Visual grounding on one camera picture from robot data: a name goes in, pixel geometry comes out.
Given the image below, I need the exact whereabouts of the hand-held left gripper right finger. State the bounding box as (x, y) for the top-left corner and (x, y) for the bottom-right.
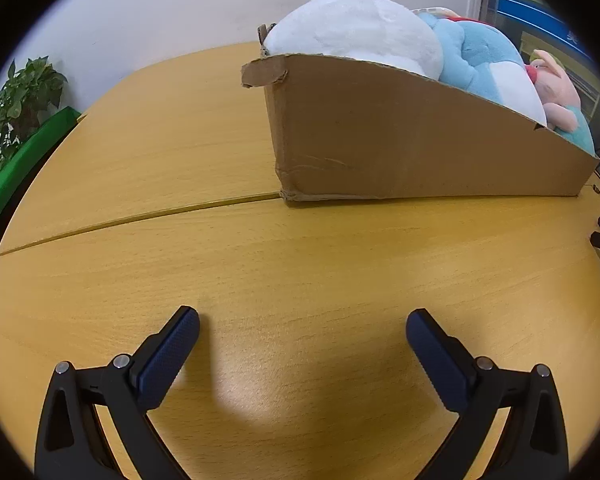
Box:
(405, 308), (570, 480)

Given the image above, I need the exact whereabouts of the pink pig plush toy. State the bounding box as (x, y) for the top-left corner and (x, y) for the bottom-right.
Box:
(525, 49), (597, 156)

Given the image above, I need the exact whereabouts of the brown cardboard box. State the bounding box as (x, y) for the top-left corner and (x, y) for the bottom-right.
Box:
(241, 22), (600, 202)

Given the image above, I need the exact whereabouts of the glass partition with blue stripe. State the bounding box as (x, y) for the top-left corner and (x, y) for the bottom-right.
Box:
(482, 0), (600, 111)

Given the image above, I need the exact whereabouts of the blue and white plush toy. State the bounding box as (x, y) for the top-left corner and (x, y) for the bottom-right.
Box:
(420, 12), (548, 126)

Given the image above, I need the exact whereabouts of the green curved panel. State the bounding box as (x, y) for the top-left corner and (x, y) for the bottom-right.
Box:
(0, 106), (83, 241)

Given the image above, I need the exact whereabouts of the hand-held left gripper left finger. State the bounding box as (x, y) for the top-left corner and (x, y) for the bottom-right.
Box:
(35, 305), (201, 480)

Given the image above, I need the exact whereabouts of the green potted plant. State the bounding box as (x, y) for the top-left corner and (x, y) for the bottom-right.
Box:
(0, 56), (68, 176)

